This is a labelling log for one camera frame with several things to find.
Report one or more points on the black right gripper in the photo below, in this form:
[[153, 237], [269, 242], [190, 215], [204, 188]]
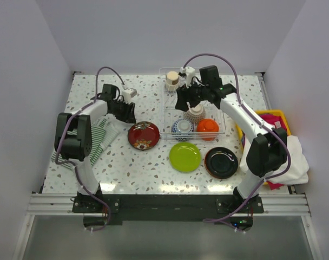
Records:
[[184, 95]]

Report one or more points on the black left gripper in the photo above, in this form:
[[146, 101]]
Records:
[[129, 115]]

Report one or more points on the brown patterned bowl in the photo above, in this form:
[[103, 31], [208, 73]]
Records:
[[195, 115]]

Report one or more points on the clear wire dish rack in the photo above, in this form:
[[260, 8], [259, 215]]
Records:
[[170, 115]]

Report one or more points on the blue white patterned bowl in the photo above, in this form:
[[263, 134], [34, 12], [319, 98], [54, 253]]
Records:
[[182, 130]]

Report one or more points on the beige steel cup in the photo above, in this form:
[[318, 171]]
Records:
[[172, 81]]

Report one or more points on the orange bowl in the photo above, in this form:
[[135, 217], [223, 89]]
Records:
[[207, 129]]

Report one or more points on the red floral plate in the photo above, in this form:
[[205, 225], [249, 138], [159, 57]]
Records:
[[143, 135]]

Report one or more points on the lime green plate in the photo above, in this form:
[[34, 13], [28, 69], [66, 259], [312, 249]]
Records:
[[185, 157]]

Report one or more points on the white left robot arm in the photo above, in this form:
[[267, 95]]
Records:
[[73, 138]]

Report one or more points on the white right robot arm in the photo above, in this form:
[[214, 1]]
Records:
[[268, 150]]

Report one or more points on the green white striped cloth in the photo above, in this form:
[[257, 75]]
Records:
[[103, 133]]

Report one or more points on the yellow plastic basket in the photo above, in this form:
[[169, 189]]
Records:
[[275, 112]]

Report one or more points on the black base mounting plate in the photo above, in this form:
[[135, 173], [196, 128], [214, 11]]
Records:
[[135, 207]]

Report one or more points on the white towel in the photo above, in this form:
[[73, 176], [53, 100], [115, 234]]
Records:
[[296, 174]]

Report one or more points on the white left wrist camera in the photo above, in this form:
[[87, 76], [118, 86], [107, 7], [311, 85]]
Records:
[[128, 94]]

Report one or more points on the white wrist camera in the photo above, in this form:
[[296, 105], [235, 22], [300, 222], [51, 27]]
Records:
[[186, 74], [128, 94]]

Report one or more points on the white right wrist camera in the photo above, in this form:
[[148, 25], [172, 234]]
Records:
[[186, 74]]

